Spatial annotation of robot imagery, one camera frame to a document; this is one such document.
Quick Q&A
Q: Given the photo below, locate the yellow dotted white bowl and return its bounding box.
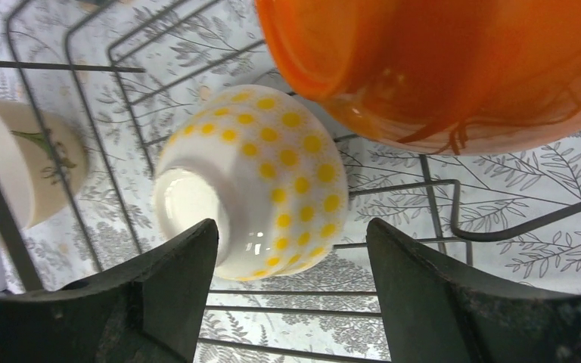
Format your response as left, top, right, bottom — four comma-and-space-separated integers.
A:
153, 85, 349, 281

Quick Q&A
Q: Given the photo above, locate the orange bowl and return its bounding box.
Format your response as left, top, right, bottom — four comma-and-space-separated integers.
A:
255, 1, 581, 156

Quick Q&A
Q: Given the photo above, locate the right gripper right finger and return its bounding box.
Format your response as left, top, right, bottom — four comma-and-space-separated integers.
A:
366, 219, 581, 362

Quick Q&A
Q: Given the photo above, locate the cream white bowl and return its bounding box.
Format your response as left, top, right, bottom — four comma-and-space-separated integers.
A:
0, 100, 89, 228

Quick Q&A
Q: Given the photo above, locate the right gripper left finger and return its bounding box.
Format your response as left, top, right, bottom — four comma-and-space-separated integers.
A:
0, 219, 219, 362

